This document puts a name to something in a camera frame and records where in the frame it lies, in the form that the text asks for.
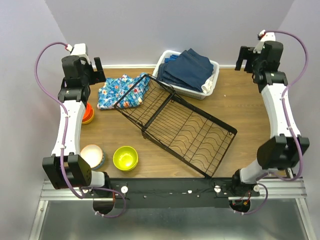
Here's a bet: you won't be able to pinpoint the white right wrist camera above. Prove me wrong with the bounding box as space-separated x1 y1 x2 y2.
253 29 276 54

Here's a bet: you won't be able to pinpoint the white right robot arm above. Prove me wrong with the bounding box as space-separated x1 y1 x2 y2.
230 40 310 196

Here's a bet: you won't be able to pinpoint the white rolled cloth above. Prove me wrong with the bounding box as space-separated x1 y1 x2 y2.
201 74 215 94

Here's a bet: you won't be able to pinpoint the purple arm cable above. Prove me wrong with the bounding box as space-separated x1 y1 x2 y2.
257 30 310 182
34 41 87 200

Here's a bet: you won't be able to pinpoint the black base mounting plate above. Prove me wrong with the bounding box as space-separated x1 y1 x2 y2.
82 177 261 210

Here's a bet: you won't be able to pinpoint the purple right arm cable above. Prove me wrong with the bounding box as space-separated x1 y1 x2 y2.
257 30 310 182

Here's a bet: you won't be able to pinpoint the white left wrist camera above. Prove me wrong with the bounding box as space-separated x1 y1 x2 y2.
65 43 90 63

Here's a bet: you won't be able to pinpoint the dark blue folded cloths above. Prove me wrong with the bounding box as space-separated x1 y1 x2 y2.
157 48 214 93

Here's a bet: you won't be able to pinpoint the lime green bowl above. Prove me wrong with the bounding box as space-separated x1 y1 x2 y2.
112 146 139 166
114 162 138 172

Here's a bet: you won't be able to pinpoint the white plastic basket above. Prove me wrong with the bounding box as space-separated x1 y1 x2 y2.
152 48 220 100

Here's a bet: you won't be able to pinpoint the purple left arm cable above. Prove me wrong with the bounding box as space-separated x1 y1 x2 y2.
34 41 87 200

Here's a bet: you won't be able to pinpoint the orange-red bowl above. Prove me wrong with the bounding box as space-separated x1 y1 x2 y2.
82 102 93 122

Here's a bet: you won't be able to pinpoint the blue floral cloth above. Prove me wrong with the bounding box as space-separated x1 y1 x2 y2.
97 72 150 110

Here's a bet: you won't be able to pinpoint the white and blue bowl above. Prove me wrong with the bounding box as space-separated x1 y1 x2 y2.
80 144 106 170

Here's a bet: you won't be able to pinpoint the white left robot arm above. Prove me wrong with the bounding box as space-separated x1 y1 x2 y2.
42 55 111 198

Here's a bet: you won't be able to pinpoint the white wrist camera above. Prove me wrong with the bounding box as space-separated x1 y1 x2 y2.
253 29 276 54
65 43 90 63

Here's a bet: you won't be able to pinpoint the yellow-orange bowl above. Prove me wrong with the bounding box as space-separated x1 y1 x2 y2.
82 108 95 125

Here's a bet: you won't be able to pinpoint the black wire dish rack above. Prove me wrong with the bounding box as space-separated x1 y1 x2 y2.
113 73 238 178

